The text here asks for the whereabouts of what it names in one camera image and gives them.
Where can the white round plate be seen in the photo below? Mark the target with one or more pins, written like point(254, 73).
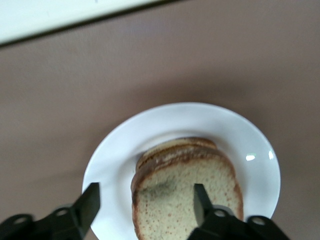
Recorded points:
point(175, 120)

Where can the cream tray with bear print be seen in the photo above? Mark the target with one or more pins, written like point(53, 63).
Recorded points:
point(50, 15)

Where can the bread slice with plain face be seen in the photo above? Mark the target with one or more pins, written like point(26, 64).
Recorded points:
point(172, 207)

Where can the bread slice under egg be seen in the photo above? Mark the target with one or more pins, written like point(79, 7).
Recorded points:
point(180, 143)

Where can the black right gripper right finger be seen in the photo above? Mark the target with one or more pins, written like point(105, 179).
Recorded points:
point(207, 220)

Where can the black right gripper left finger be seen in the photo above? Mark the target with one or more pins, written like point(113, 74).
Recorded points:
point(75, 220)

